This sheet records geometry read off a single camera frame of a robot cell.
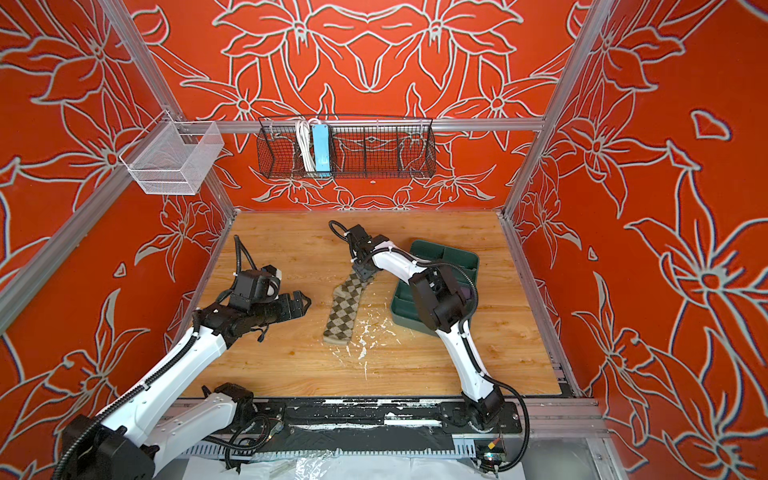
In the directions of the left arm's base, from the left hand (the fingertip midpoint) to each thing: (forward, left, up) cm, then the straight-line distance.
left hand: (297, 303), depth 80 cm
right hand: (+22, -17, -10) cm, 29 cm away
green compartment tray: (+5, -30, -8) cm, 31 cm away
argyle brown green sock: (+7, -11, -11) cm, 17 cm away
